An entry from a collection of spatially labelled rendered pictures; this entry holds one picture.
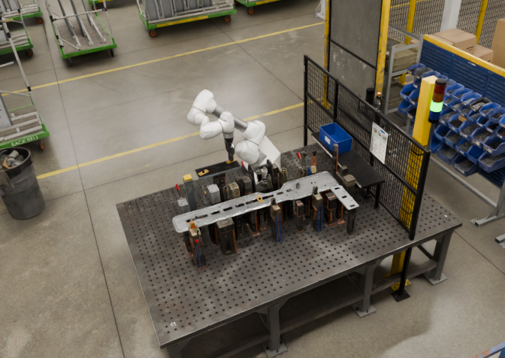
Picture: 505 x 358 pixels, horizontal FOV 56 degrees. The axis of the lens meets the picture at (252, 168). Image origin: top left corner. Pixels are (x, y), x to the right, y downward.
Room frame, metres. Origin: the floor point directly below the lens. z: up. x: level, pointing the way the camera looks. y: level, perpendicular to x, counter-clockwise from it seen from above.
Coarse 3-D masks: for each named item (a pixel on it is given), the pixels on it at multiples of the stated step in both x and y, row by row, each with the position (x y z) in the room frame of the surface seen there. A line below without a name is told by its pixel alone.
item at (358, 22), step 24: (336, 0) 5.90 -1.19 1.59; (360, 0) 5.40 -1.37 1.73; (384, 0) 4.95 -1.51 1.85; (336, 24) 5.88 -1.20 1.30; (360, 24) 5.37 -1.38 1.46; (384, 24) 4.93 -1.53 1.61; (336, 48) 5.86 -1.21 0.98; (360, 48) 5.35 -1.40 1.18; (384, 48) 4.94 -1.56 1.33; (336, 72) 5.82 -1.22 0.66; (360, 72) 5.32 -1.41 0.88; (360, 120) 5.27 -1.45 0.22
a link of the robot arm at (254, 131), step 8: (200, 96) 3.72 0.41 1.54; (208, 96) 3.72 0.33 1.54; (200, 104) 3.67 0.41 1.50; (208, 104) 3.69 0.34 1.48; (216, 104) 3.77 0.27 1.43; (208, 112) 3.69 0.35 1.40; (216, 112) 3.71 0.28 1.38; (240, 120) 3.78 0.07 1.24; (256, 120) 3.87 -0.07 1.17; (240, 128) 3.75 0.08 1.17; (248, 128) 3.75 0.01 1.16; (256, 128) 3.78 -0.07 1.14; (264, 128) 3.82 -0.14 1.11; (248, 136) 3.73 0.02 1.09; (256, 136) 3.74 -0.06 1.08; (256, 144) 3.71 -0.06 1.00
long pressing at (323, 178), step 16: (320, 176) 3.16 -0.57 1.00; (272, 192) 2.99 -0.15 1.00; (288, 192) 2.98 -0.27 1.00; (304, 192) 2.97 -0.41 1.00; (320, 192) 2.96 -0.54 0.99; (208, 208) 2.85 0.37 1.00; (224, 208) 2.84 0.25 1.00; (240, 208) 2.82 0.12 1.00; (256, 208) 2.81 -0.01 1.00; (176, 224) 2.70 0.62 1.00; (208, 224) 2.68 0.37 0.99
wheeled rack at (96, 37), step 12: (48, 12) 9.06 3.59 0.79; (96, 12) 10.26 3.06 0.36; (60, 24) 9.88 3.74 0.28; (72, 24) 9.82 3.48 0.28; (84, 24) 9.76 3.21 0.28; (96, 24) 9.70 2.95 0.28; (108, 24) 8.57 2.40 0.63; (60, 36) 9.15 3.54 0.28; (72, 36) 8.92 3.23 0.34; (84, 36) 9.03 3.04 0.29; (96, 36) 8.98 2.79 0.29; (108, 36) 8.96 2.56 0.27; (60, 48) 8.21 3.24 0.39; (72, 48) 8.46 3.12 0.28; (84, 48) 8.42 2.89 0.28; (96, 48) 8.42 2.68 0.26; (108, 48) 8.50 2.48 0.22
